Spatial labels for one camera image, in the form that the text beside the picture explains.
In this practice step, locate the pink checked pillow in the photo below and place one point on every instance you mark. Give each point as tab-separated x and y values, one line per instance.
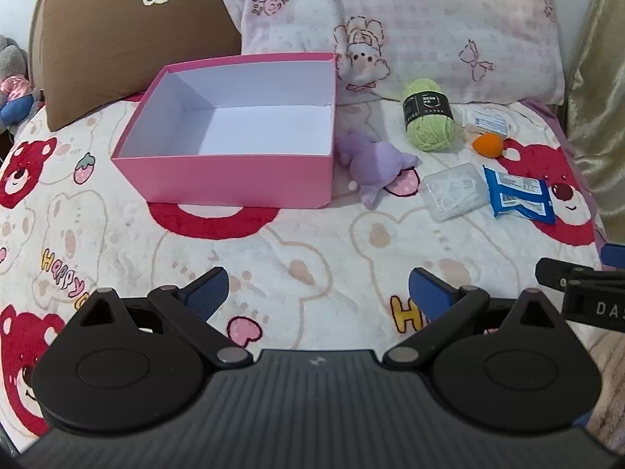
415	24

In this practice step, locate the purple plush toy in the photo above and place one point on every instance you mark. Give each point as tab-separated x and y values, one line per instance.
371	161

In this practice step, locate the blue snack packet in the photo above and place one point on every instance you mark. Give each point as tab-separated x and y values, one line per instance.
520	195

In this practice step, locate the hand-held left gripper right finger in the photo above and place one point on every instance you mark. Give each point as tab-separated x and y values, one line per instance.
427	293

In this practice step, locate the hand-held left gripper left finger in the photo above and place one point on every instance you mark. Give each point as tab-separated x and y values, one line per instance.
210	293

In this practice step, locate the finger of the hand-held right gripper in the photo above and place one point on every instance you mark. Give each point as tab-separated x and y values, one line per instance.
556	271
614	256

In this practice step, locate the grey plush toy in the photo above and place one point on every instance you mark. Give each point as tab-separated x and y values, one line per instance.
12	63

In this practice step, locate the pink cardboard box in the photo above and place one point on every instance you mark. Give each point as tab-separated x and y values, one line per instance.
219	180

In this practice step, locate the small white packet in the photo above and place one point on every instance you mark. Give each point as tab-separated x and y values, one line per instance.
490	121

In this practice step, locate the brown pillow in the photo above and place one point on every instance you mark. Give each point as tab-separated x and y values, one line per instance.
122	49

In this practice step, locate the green yarn ball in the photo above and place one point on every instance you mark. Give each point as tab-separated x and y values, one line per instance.
429	127

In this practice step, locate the gold satin curtain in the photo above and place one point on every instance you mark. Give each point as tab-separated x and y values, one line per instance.
598	107

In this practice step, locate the orange makeup sponge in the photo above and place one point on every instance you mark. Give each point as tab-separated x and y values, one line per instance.
488	145

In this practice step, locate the clear plastic floss pick box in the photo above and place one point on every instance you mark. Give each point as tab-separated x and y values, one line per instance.
454	193

